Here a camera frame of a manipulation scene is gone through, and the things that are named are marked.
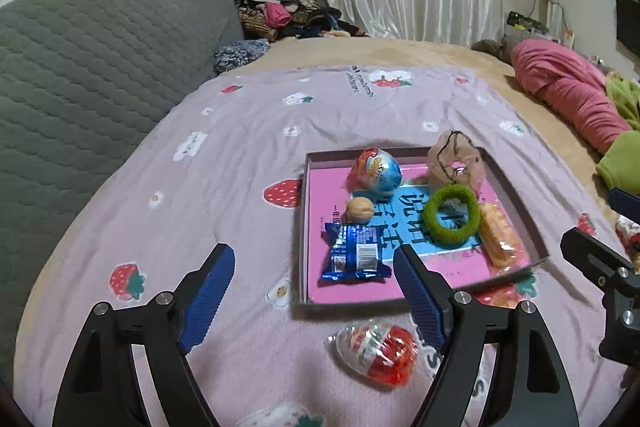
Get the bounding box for cracker pack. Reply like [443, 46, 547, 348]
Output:
[477, 202, 528, 271]
[474, 284, 522, 309]

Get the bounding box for green fuzzy hair tie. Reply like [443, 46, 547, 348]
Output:
[422, 183, 483, 246]

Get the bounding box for red toy egg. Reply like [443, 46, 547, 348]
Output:
[330, 320, 419, 388]

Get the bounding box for beige sheer scrunchie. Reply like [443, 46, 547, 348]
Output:
[425, 131, 486, 195]

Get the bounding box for blue snack packet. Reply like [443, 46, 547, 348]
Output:
[320, 222, 393, 283]

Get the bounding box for blue toy egg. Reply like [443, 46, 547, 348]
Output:
[347, 147, 402, 195]

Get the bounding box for walnut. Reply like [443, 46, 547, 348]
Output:
[345, 196, 375, 225]

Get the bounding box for green garment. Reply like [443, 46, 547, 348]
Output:
[596, 72, 640, 195]

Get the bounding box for pink quilt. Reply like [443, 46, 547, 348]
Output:
[511, 39, 631, 154]

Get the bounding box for pink blue book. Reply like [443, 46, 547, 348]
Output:
[299, 159, 529, 306]

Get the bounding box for black television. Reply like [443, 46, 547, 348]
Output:
[616, 0, 640, 55]

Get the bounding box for dark shallow box tray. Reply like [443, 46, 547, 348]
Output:
[298, 147, 549, 307]

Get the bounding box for purple strawberry blanket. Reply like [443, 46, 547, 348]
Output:
[14, 67, 624, 426]

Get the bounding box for grey quilted headboard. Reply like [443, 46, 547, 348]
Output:
[1, 0, 242, 381]

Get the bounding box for blue floral pillow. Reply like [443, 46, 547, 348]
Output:
[214, 39, 271, 75]

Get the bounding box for pile of clothes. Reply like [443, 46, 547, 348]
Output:
[234, 0, 369, 43]

